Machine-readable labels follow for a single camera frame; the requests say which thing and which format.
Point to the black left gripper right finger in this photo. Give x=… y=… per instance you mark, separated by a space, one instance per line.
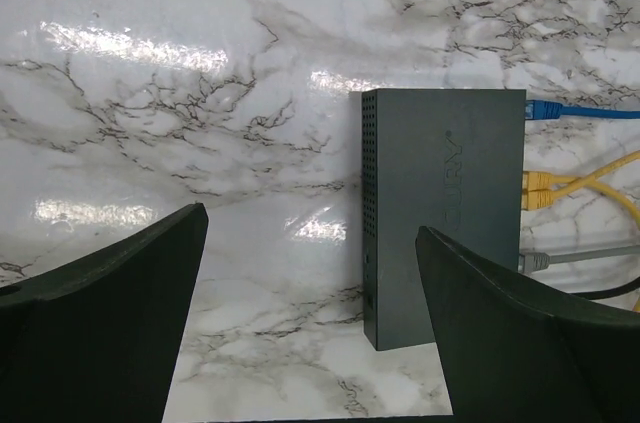
x=515 y=350

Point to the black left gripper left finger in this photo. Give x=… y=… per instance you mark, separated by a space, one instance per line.
x=97 y=339

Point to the dark grey network switch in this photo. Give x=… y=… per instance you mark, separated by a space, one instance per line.
x=450 y=159

